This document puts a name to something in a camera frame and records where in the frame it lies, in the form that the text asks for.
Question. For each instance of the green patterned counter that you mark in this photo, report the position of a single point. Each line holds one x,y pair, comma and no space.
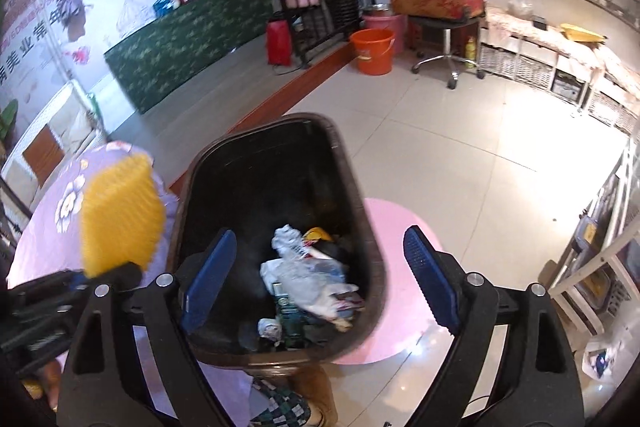
159,57

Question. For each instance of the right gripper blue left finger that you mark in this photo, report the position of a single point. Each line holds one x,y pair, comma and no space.
201,277

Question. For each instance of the white wicker sofa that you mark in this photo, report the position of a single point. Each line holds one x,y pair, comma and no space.
66,126

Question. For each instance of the yellow bottle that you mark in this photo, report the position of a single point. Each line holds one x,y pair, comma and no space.
470,52

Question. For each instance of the brown shoe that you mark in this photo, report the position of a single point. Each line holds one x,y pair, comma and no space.
312,383

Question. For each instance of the white green carton box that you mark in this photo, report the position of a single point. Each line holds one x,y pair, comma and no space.
290,318

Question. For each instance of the checkered trouser leg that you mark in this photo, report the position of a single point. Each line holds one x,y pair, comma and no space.
271,405

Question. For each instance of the yellow tray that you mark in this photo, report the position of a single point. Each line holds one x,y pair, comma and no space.
581,35

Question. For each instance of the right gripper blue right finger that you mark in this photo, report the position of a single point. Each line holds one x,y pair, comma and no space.
439,277

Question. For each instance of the white plastic bag on floor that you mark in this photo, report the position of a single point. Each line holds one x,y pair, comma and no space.
607,358

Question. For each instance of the white shelf rack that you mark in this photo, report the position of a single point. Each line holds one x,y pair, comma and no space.
599,269

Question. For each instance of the white paper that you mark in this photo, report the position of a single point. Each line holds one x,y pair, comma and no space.
289,243

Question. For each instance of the pink plastic bucket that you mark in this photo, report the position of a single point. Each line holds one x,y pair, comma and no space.
395,22

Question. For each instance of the black rolling stool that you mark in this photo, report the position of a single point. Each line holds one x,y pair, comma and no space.
446,26

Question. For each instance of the brown plastic trash bin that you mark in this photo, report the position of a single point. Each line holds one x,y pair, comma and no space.
294,171

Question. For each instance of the left hand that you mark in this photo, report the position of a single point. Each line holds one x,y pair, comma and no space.
45,384

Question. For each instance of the pink round floor mat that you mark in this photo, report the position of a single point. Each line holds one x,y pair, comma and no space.
406,315

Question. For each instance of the orange plastic bucket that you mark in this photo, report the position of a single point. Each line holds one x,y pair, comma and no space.
374,49

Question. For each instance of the purple floral tablecloth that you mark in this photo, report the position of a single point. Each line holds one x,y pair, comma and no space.
51,241

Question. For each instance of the orange cushion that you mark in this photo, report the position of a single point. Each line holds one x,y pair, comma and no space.
43,155

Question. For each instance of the white plastic cup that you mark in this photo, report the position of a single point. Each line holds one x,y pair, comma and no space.
270,329

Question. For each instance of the yellow sponge block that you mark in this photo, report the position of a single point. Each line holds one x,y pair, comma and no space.
121,218

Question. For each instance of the low white storage bench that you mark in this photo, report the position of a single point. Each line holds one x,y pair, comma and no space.
589,76

